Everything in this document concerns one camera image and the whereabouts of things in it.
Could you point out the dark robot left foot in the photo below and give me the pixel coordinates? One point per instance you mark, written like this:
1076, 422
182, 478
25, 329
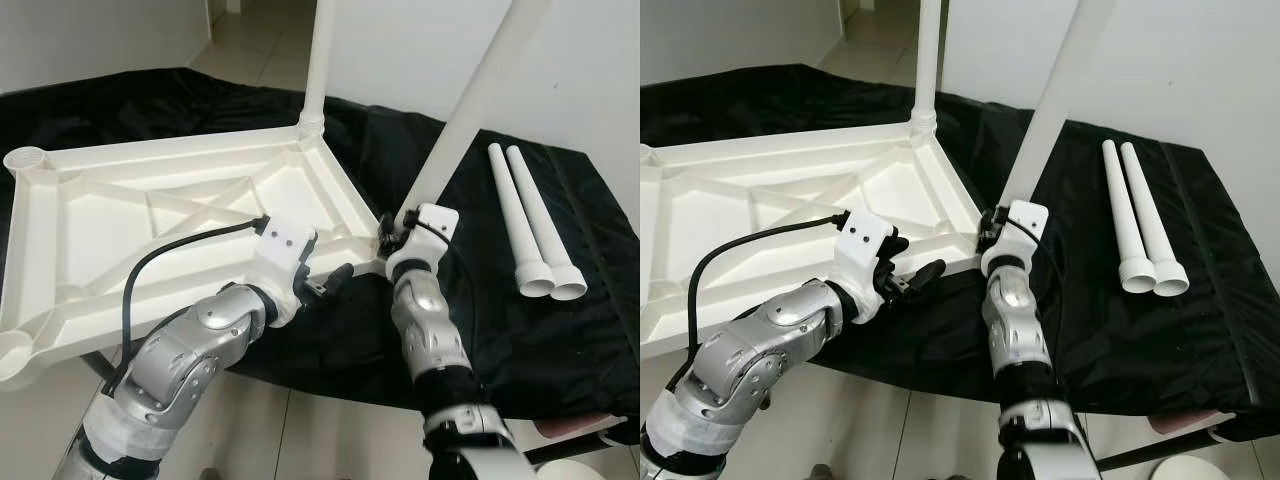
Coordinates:
821, 473
212, 474

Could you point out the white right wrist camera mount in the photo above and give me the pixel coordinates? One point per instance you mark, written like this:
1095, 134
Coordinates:
1025, 212
440, 215

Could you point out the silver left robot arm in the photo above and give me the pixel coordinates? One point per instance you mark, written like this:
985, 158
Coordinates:
180, 360
750, 360

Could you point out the white plastic table leg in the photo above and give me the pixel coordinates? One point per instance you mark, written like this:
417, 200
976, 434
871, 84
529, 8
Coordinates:
472, 110
1052, 100
320, 60
517, 220
930, 60
1150, 220
542, 220
1126, 220

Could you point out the black table cloth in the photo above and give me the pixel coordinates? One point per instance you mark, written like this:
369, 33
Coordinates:
560, 350
1180, 350

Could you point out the white plastic table top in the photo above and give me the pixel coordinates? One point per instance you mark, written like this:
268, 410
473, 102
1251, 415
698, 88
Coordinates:
760, 190
150, 200

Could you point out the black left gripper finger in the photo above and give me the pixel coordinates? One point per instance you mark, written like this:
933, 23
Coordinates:
895, 246
925, 276
338, 279
311, 246

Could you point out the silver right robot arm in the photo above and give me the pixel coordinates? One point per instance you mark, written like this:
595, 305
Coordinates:
425, 320
1015, 320

